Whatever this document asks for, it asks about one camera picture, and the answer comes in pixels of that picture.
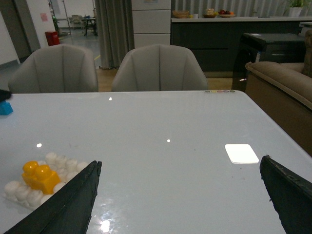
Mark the potted plant white pot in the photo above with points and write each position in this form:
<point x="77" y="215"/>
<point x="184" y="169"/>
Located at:
<point x="294" y="7"/>

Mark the white drawer cabinet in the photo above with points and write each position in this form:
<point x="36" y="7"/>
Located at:
<point x="151" y="22"/>

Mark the background work table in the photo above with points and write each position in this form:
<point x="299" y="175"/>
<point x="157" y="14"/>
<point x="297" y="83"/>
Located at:
<point x="90" y="23"/>

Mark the fruit plate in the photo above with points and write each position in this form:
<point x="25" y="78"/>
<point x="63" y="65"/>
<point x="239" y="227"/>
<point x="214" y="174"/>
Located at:
<point x="226" y="13"/>

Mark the dark kitchen counter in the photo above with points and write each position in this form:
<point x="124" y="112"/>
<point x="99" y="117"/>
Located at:
<point x="215" y="41"/>

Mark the brown sofa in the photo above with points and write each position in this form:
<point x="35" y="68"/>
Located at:
<point x="284" y="92"/>

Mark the bowl with food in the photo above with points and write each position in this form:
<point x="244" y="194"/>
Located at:
<point x="210" y="13"/>

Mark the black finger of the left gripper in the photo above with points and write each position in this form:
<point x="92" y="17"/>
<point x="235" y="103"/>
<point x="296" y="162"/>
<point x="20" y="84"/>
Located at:
<point x="5" y="95"/>

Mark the grey armchair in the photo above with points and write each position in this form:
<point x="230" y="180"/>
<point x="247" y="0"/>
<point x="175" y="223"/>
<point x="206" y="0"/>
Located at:
<point x="159" y="67"/>
<point x="62" y="68"/>

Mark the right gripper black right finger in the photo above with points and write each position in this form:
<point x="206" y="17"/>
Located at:
<point x="290" y="194"/>

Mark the white studded base plate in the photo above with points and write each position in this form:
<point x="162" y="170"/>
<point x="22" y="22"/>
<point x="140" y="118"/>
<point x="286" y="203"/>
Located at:
<point x="67" y="168"/>

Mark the yellow toy block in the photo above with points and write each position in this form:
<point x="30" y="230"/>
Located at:
<point x="40" y="177"/>

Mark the red bin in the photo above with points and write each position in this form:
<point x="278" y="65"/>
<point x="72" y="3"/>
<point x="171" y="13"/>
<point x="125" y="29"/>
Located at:
<point x="52" y="38"/>

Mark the black box appliance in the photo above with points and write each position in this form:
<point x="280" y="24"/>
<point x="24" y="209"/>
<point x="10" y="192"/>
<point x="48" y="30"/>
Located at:
<point x="280" y="48"/>

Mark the blue toy block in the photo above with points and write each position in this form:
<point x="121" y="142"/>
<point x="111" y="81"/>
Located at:
<point x="5" y="108"/>

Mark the wicker basket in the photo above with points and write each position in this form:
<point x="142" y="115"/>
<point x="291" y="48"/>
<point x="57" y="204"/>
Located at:
<point x="181" y="14"/>

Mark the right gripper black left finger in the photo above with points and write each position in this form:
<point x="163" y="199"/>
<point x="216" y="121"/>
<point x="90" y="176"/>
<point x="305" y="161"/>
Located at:
<point x="69" y="210"/>

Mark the right grey armchair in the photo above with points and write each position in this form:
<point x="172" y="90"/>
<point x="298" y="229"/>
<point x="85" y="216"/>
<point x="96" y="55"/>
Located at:
<point x="159" y="67"/>

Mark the grey curtain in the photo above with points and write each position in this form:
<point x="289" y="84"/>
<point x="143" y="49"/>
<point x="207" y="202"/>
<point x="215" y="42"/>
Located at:
<point x="115" y="31"/>

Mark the left grey armchair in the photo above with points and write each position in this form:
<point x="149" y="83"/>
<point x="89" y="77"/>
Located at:
<point x="62" y="68"/>

